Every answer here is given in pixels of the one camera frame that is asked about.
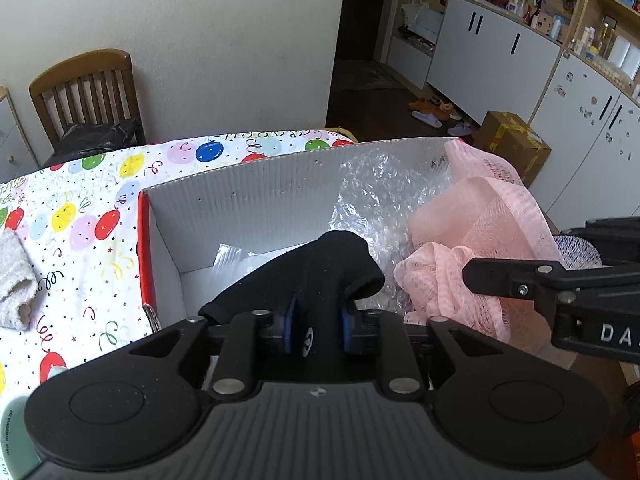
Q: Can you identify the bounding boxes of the pink mesh bath loofah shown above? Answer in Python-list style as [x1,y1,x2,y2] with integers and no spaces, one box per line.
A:
[392,139,568,356]

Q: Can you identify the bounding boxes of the white terry towel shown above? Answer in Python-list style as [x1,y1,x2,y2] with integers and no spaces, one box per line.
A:
[0,230,38,331]

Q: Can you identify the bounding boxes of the clear bubble wrap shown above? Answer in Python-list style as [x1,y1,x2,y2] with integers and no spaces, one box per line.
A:
[327,152,453,321]

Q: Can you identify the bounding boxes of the pale green ceramic mug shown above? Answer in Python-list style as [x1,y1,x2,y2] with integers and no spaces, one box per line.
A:
[0,394,43,480]

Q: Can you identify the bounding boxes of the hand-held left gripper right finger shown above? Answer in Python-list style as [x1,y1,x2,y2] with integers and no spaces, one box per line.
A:
[340,307,502,401]

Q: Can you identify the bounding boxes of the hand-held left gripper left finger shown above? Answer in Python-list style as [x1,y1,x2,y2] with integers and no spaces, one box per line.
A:
[127,295,302,401]

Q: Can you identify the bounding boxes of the white cabinet with black handles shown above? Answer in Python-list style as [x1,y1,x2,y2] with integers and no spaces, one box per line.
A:
[426,0,563,127]

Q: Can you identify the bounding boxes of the balloon print tablecloth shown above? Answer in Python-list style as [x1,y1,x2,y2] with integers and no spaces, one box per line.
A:
[0,129,361,411]

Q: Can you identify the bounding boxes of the brown cardboard box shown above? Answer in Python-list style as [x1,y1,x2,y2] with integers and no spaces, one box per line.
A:
[472,111,552,186]

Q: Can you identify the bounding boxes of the white cardboard box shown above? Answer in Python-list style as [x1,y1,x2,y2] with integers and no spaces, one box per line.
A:
[136,136,626,396]

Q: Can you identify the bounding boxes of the white foam mesh net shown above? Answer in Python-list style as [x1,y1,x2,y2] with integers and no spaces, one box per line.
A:
[555,235,603,268]

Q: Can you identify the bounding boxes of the black plastic bag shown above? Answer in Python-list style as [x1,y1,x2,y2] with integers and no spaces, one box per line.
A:
[42,119,143,167]

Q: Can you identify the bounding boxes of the wooden slat-back chair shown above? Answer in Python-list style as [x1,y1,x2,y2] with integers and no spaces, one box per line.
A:
[29,49,147,161]

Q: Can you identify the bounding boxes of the clear plastic sheet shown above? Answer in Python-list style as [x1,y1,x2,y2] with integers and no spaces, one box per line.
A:
[212,242,301,281]

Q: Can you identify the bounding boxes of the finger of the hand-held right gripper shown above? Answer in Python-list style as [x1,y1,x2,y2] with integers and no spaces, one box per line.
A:
[462,257,640,306]
[560,217,640,266]

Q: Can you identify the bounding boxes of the low white shoe shelf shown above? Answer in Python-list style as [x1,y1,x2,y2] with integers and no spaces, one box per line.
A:
[387,25,436,81]

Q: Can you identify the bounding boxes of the wooden frame drawer cabinet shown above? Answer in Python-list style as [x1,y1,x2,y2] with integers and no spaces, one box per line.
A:
[0,85,41,183]

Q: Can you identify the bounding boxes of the black sock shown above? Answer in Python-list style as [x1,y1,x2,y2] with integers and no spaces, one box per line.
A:
[200,230,386,391]

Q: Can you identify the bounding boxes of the white tote bag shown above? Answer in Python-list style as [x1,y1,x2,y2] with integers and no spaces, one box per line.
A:
[402,0,444,37]

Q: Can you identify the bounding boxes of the white cabinet with stickers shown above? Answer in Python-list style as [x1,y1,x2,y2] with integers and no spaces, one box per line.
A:
[529,52,640,222]

